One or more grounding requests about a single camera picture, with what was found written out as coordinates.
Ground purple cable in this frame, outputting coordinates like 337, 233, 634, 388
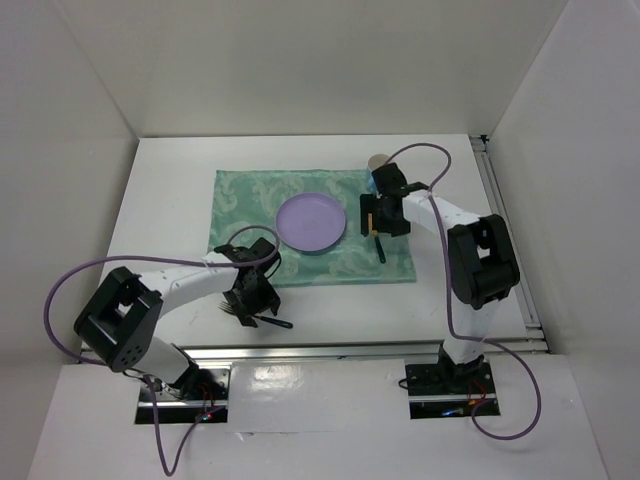
384, 143, 544, 441
43, 225, 282, 477

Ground aluminium rail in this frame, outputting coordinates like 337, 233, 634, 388
468, 133, 546, 341
77, 337, 551, 365

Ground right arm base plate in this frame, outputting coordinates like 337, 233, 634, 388
397, 362, 500, 420

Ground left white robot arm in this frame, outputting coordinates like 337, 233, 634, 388
74, 237, 281, 399

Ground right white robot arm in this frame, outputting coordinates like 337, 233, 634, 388
360, 154, 520, 392

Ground right side aluminium rail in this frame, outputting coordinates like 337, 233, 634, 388
468, 133, 546, 341

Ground gold knife green handle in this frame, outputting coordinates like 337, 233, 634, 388
367, 213, 386, 264

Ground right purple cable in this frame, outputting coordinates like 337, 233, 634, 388
384, 143, 544, 441

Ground front aluminium rail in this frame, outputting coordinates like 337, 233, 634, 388
77, 337, 551, 365

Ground lilac plastic plate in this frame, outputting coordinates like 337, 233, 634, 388
275, 192, 346, 253

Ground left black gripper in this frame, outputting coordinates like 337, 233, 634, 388
222, 273, 281, 328

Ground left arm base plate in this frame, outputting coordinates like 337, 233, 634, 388
134, 363, 231, 425

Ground gold fork green handle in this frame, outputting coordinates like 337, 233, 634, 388
219, 295, 294, 330

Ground light blue mug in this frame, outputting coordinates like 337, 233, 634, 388
366, 154, 390, 195

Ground teal patterned cloth napkin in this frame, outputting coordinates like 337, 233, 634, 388
208, 170, 416, 287

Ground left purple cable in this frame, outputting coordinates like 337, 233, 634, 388
43, 225, 282, 477

